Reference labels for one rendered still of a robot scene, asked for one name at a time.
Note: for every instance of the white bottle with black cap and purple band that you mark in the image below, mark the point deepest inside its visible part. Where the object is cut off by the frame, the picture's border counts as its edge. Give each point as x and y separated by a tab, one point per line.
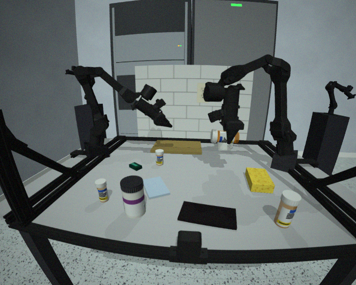
133	196

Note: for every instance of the brown cardboard box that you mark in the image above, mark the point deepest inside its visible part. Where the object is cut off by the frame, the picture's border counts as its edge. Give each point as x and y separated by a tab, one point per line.
178	147

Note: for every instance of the yellow sponge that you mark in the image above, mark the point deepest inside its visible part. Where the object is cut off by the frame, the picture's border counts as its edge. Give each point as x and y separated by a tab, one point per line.
259	180

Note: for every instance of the light blue flat box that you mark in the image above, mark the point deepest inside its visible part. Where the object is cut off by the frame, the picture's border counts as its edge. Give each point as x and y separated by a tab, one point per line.
155	187

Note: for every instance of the white-capped pill bottle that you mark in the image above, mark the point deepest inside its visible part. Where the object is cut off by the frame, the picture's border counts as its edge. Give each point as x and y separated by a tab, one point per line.
159	156

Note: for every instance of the white tile backsplash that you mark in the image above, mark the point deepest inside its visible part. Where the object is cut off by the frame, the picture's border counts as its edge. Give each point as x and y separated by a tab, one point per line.
182	88

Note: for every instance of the white ridged bottle cap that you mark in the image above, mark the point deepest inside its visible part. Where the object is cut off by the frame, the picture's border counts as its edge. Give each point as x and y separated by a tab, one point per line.
214	135

